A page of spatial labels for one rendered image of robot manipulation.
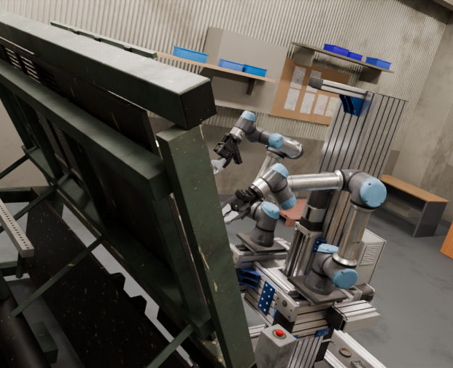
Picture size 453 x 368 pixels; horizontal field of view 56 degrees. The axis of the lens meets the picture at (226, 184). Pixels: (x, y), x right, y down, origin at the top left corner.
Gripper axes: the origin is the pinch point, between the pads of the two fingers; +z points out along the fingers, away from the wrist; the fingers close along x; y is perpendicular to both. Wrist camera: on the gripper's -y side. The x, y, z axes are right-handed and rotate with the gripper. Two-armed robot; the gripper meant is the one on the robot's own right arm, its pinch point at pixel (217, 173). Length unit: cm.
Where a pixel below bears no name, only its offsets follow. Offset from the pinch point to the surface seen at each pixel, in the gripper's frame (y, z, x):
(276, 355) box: -42, 57, 55
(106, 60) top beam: 83, 3, 50
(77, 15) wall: 72, -92, -290
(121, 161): 66, 26, 65
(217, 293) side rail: 17, 44, 73
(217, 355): -21, 69, 46
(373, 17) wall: -250, -391, -290
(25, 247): 53, 77, -15
